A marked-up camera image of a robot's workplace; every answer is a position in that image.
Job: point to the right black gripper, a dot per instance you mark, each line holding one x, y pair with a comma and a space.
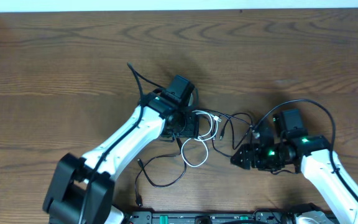
253, 156

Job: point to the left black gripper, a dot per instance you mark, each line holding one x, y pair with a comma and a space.
183, 128

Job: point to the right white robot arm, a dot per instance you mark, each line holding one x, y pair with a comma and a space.
289, 143

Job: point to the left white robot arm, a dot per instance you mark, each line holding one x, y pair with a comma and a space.
82, 188

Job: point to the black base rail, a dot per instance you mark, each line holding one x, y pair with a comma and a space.
264, 216

